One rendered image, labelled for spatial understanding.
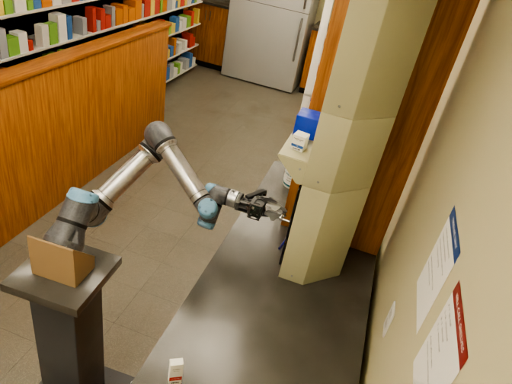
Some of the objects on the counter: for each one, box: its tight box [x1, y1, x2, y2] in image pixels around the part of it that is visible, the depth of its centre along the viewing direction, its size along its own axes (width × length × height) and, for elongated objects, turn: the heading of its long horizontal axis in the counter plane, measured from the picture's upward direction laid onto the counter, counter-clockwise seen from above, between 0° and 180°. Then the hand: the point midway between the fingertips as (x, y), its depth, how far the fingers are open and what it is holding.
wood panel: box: [280, 0, 480, 255], centre depth 184 cm, size 49×3×140 cm, turn 58°
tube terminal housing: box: [278, 112, 395, 285], centre depth 183 cm, size 25×32×77 cm
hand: (283, 212), depth 189 cm, fingers closed, pressing on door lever
